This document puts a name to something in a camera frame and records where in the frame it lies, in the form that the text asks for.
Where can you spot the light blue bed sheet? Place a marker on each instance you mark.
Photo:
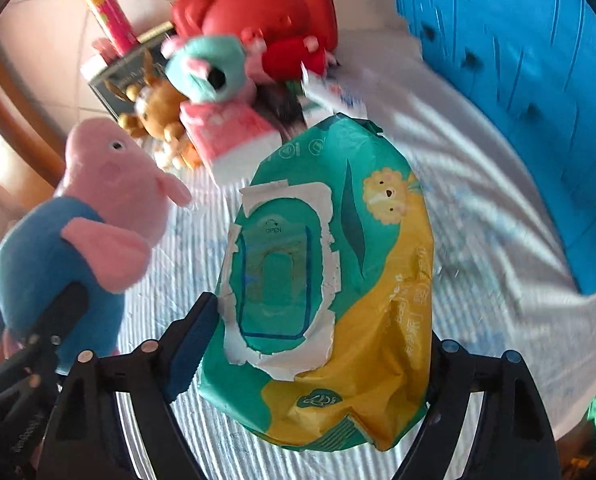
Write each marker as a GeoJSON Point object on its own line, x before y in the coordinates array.
{"type": "Point", "coordinates": [501, 280]}

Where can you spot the small white yellow plush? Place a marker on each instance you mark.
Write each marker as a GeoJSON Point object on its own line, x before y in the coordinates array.
{"type": "Point", "coordinates": [177, 154]}

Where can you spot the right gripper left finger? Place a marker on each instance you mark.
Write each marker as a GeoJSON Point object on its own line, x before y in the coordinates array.
{"type": "Point", "coordinates": [115, 411]}

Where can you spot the red bear suitcase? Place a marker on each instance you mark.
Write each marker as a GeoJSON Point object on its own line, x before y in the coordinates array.
{"type": "Point", "coordinates": [270, 20]}

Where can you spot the brown bear plush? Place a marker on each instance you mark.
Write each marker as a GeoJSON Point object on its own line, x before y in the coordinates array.
{"type": "Point", "coordinates": [156, 109]}

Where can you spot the teal Daddy pig plush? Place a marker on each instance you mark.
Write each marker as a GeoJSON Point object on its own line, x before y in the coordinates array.
{"type": "Point", "coordinates": [208, 69]}

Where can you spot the blue George pig plush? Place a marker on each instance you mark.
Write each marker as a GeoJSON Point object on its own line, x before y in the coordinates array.
{"type": "Point", "coordinates": [99, 230]}

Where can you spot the red Peppa pig plush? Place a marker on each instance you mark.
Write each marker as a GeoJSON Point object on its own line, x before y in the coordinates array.
{"type": "Point", "coordinates": [283, 60]}

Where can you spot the green yellow wet wipes pack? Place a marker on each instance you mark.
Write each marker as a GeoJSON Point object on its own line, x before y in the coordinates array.
{"type": "Point", "coordinates": [325, 295]}

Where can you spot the yellow notepad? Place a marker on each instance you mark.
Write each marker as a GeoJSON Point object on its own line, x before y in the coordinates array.
{"type": "Point", "coordinates": [156, 31]}

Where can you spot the black gift box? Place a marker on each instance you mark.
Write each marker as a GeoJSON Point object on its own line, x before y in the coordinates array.
{"type": "Point", "coordinates": [129, 70]}

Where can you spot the pink yellow chips can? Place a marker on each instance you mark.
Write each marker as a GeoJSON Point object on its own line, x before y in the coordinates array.
{"type": "Point", "coordinates": [115, 25]}

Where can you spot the pink tissue pack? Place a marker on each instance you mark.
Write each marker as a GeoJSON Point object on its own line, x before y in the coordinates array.
{"type": "Point", "coordinates": [231, 138]}

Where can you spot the blue plastic storage crate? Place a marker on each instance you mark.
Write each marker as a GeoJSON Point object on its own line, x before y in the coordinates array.
{"type": "Point", "coordinates": [530, 67]}

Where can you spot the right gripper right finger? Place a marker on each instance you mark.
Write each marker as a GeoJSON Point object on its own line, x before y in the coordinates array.
{"type": "Point", "coordinates": [513, 438]}

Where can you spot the white blue alcohol wipes pack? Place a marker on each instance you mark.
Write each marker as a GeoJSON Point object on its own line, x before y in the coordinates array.
{"type": "Point", "coordinates": [328, 94]}

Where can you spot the black cylindrical tube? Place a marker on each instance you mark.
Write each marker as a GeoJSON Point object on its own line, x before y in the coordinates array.
{"type": "Point", "coordinates": [279, 105]}

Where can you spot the small white pink box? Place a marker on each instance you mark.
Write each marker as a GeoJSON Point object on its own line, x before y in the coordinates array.
{"type": "Point", "coordinates": [104, 54]}

